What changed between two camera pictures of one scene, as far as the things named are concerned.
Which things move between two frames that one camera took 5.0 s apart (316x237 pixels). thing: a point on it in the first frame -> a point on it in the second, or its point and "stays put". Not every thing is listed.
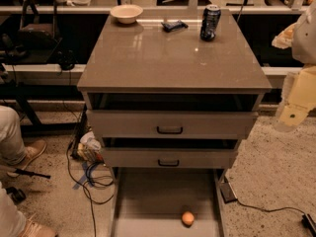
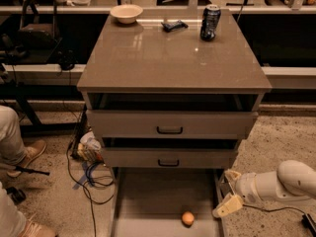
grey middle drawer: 170,152 stays put
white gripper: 305,42 -> 247,186
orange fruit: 188,218 stays put
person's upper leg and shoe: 14,154 stays put
